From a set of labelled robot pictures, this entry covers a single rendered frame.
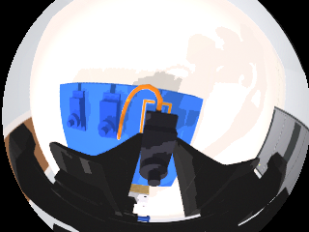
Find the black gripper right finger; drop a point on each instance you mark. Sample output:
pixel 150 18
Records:
pixel 201 178

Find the blue rectangular deck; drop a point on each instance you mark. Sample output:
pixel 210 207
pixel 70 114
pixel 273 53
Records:
pixel 91 113

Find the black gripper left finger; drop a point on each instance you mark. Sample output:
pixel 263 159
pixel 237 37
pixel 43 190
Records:
pixel 111 170

